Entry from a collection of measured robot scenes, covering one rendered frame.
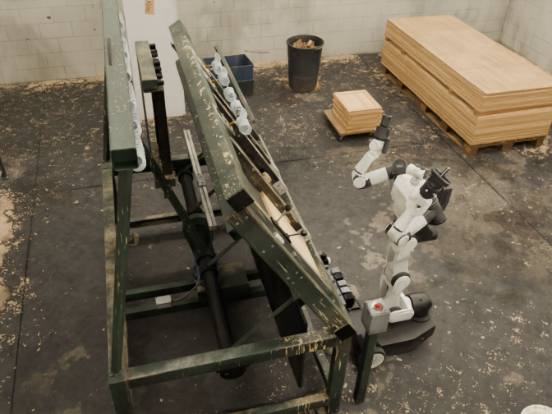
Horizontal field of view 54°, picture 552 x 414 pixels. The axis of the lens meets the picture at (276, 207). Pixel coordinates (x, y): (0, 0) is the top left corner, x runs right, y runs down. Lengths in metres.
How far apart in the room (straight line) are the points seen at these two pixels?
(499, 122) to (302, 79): 2.62
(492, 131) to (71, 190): 4.63
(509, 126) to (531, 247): 1.76
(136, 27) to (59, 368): 3.86
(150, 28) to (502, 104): 4.00
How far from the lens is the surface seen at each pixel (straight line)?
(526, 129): 7.00
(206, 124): 2.90
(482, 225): 5.67
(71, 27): 8.10
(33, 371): 4.37
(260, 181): 3.28
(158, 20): 6.61
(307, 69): 7.55
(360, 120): 6.51
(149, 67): 3.88
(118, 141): 2.23
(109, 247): 3.92
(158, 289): 4.41
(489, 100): 6.46
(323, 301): 2.99
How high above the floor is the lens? 3.30
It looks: 37 degrees down
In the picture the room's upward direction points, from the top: 2 degrees clockwise
